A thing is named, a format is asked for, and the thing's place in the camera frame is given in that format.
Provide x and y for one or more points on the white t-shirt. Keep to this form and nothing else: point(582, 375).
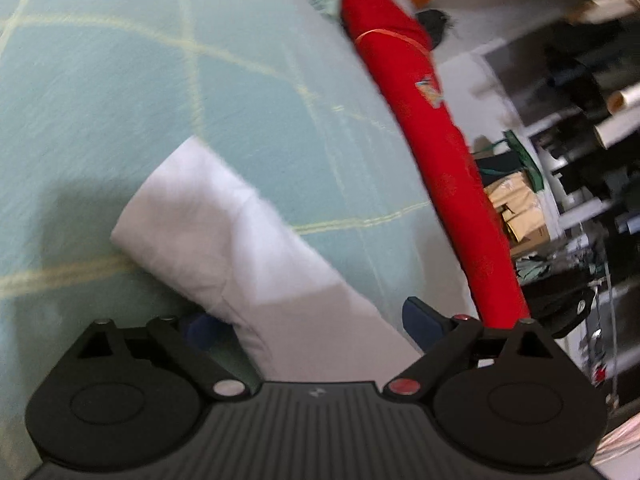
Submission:
point(199, 228)

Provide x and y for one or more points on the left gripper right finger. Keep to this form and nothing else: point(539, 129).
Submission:
point(447, 350)

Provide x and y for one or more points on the yellow hanging garment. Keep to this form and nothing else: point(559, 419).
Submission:
point(517, 205)

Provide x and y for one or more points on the teal plaid bed blanket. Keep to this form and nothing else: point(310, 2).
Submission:
point(95, 94)

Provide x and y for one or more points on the red quilt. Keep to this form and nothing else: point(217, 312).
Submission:
point(398, 54)

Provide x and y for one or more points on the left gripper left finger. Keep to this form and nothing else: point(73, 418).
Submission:
point(197, 365)

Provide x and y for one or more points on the black hanging jacket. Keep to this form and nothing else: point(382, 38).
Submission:
point(559, 313)

